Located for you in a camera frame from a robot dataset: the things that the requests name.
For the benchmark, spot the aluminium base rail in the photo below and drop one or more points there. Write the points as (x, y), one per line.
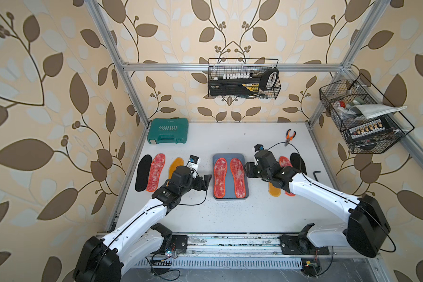
(217, 251)

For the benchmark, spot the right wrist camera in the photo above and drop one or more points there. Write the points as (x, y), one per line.
(258, 147)

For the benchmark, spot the black insole right side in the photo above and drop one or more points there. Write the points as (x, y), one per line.
(298, 163)

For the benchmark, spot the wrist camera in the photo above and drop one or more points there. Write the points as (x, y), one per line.
(193, 162)
(258, 147)

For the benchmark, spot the white paper in basket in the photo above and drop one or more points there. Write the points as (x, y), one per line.
(370, 111)

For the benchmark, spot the yellow insole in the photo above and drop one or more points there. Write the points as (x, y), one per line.
(176, 163)
(273, 191)

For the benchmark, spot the black wire basket back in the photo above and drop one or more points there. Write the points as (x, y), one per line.
(245, 78)

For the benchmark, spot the black hex key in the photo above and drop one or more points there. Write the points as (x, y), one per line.
(315, 173)

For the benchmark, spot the black insole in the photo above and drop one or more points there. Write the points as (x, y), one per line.
(142, 173)
(298, 163)

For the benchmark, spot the red insole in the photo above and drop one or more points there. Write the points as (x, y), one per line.
(284, 161)
(220, 171)
(156, 168)
(237, 171)

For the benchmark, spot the green plastic tool case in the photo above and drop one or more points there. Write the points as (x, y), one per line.
(168, 131)

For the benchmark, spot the black wire basket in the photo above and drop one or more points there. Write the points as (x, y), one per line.
(366, 136)
(245, 78)

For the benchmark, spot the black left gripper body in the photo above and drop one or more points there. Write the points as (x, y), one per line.
(197, 184)

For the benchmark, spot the orange handled pliers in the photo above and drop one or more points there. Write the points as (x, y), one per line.
(290, 135)

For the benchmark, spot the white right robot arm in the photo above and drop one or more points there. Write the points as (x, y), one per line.
(363, 226)

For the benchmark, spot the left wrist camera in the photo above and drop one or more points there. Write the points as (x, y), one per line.
(193, 162)

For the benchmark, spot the black wire basket right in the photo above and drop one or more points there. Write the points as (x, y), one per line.
(366, 136)

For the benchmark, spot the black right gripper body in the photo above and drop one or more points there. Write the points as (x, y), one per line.
(255, 171)

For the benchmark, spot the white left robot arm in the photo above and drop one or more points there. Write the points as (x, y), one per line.
(127, 236)

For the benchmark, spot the blue-grey storage box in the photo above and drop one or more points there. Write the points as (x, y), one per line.
(230, 192)

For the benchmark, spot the black insole left side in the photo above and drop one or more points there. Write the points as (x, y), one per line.
(142, 173)

